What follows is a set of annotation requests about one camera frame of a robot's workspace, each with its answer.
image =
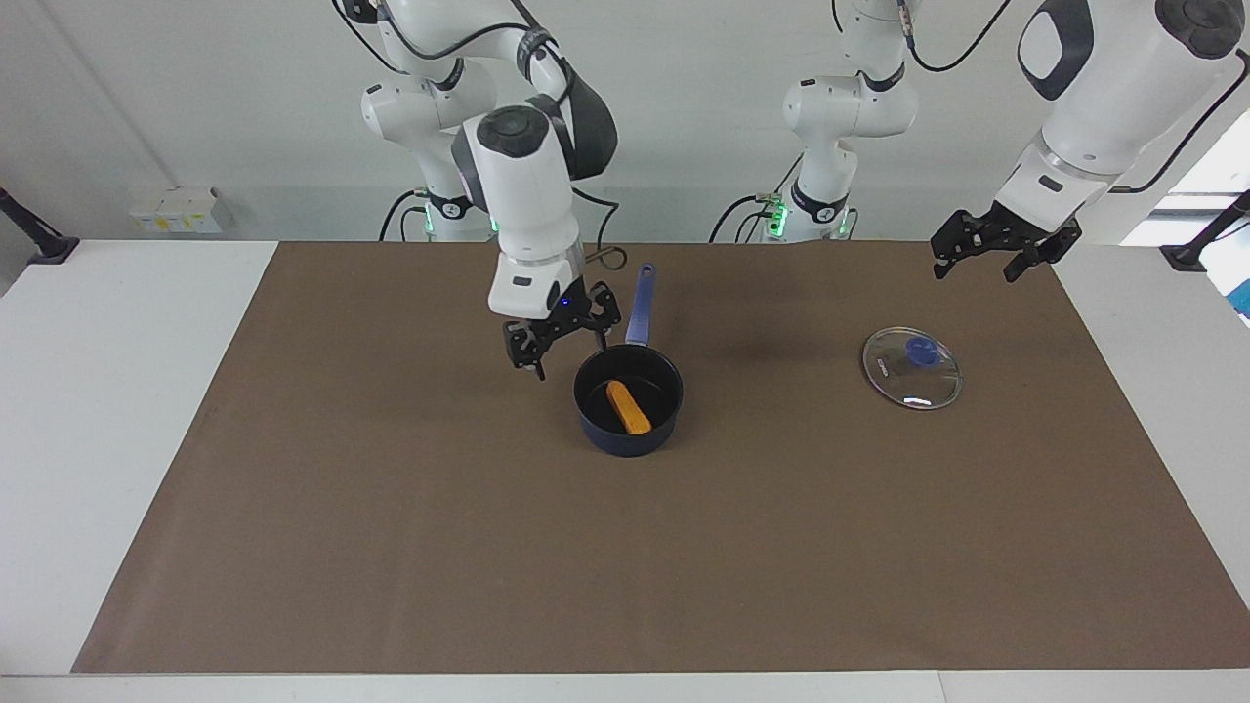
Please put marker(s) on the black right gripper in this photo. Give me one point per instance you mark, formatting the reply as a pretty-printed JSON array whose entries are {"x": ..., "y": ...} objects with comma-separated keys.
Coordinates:
[{"x": 557, "y": 312}]

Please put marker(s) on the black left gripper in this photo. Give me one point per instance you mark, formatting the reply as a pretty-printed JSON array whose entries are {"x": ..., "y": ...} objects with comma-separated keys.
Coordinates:
[{"x": 1020, "y": 232}]

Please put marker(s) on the orange toy corn cob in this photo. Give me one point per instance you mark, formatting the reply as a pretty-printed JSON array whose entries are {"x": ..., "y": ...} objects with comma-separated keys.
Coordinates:
[{"x": 628, "y": 407}]

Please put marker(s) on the glass lid blue knob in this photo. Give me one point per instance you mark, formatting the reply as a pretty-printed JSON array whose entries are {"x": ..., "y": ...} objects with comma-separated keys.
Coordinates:
[{"x": 913, "y": 376}]

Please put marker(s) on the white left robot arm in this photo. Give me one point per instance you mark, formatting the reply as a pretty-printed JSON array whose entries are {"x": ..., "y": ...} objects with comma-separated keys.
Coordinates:
[{"x": 1104, "y": 107}]

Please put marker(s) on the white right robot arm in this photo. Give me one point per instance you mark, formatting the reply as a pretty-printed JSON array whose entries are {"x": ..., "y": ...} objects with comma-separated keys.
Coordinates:
[{"x": 522, "y": 195}]

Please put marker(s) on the black clamp stand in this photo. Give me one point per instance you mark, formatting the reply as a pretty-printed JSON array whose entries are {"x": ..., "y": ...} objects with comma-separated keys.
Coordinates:
[
  {"x": 34, "y": 234},
  {"x": 1206, "y": 239}
]

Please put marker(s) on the brown table mat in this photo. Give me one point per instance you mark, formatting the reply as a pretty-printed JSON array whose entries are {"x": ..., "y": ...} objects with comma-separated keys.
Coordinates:
[{"x": 488, "y": 547}]

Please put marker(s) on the blue object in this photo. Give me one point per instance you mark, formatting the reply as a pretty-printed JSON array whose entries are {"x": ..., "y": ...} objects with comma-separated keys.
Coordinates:
[{"x": 1242, "y": 298}]

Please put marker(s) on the white wall socket box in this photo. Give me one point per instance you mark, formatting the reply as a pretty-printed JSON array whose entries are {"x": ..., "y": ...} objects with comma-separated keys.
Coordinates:
[{"x": 181, "y": 210}]

